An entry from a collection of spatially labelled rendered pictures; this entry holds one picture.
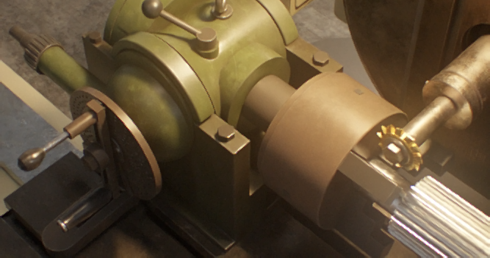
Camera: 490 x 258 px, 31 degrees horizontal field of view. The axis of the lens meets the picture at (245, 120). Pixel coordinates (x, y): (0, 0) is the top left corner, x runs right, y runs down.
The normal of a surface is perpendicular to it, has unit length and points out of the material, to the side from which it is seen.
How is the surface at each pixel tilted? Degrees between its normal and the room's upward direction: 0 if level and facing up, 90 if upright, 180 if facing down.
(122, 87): 42
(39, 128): 0
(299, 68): 90
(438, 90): 90
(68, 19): 0
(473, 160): 90
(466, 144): 90
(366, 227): 65
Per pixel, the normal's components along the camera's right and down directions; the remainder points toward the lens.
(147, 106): -0.18, 0.07
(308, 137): -0.40, -0.21
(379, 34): -0.70, 0.54
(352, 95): 0.20, -0.77
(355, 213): -0.63, 0.22
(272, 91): -0.14, -0.52
